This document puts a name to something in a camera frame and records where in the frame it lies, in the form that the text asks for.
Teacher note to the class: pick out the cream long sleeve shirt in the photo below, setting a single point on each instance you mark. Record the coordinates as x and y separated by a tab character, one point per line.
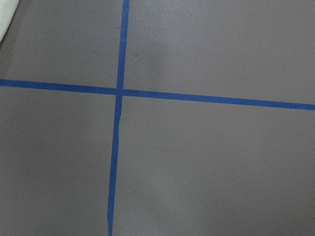
7	11

